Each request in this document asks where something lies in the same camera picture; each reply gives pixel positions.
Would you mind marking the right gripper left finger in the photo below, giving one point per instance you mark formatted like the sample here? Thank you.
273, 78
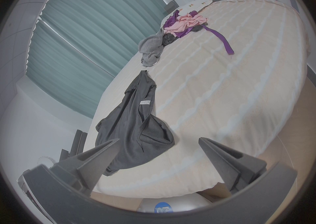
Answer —
84, 168

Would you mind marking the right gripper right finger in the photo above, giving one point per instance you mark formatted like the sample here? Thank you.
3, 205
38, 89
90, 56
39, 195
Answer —
229, 166

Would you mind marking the black T-shirt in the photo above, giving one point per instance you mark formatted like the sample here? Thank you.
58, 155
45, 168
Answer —
128, 129

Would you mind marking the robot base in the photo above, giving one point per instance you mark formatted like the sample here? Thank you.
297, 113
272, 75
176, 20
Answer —
177, 204

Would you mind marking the bed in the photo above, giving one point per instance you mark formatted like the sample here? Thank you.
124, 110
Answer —
222, 94

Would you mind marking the pile of clothes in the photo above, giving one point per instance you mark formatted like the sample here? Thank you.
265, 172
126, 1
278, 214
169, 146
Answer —
185, 24

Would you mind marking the black white dressing table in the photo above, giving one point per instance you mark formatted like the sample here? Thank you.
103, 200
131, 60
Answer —
65, 155

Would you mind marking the black chest of drawers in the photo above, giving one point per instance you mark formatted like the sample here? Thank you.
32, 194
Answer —
79, 141

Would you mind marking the round white framed mirror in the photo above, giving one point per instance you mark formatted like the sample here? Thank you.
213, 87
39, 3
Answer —
49, 158

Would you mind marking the blue-green curtain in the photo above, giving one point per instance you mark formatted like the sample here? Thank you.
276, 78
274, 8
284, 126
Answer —
106, 15
69, 70

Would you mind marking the grey garment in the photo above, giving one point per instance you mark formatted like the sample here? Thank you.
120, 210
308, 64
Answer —
150, 47

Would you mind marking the white printed pillow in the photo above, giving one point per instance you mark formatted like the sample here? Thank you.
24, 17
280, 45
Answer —
197, 2

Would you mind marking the grey bedside table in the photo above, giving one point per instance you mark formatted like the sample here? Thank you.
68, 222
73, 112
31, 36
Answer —
168, 8

